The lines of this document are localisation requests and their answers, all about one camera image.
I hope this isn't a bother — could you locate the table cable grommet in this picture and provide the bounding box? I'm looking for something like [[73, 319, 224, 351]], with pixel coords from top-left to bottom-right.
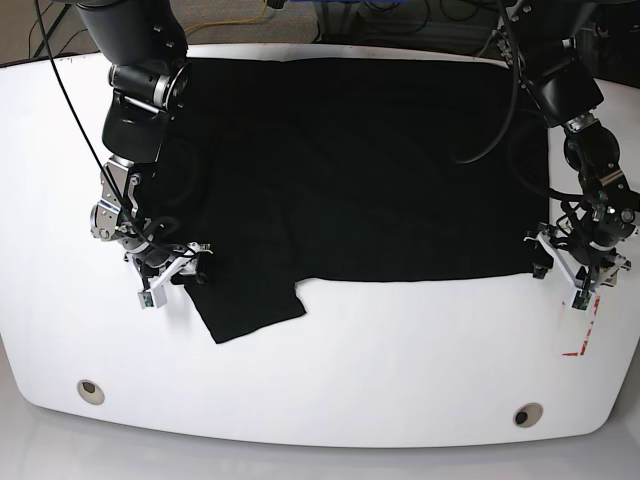
[[77, 380, 105, 406], [513, 403, 544, 429]]

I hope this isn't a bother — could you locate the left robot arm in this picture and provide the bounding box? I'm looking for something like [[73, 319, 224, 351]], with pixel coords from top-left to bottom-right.
[[497, 1, 639, 280]]

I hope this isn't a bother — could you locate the left table cable grommet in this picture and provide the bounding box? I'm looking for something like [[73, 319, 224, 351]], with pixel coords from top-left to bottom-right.
[[77, 380, 105, 406]]

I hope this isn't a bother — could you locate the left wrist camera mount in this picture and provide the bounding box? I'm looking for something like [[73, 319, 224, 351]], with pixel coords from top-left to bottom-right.
[[124, 242, 213, 309]]

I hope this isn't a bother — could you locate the black printed t-shirt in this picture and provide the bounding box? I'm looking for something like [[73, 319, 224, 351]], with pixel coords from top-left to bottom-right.
[[174, 58, 549, 343]]

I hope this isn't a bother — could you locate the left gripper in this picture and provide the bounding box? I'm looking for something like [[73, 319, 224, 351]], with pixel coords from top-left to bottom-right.
[[550, 227, 625, 280]]

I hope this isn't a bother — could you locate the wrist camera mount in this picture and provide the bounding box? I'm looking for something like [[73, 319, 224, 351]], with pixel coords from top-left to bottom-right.
[[524, 224, 632, 312], [124, 242, 213, 309]]

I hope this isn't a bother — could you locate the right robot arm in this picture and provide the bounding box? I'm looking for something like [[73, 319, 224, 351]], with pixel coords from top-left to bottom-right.
[[76, 1, 208, 287]]

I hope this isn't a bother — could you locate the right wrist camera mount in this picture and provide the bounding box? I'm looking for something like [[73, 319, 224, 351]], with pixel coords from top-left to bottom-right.
[[524, 224, 632, 312]]

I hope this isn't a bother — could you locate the right table cable grommet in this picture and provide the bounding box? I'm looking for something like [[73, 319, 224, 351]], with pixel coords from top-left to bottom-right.
[[513, 403, 544, 429]]

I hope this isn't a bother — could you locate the yellow floor cable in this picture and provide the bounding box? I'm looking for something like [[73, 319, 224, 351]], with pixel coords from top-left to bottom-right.
[[184, 0, 269, 34]]

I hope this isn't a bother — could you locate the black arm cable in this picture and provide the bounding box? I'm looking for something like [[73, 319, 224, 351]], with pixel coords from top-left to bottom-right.
[[452, 0, 526, 165]]

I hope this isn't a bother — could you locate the red tape rectangle marking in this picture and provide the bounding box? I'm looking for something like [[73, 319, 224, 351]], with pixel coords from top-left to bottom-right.
[[556, 294, 601, 357]]

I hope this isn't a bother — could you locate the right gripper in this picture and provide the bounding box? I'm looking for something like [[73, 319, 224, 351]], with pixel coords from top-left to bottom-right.
[[123, 242, 213, 285]]

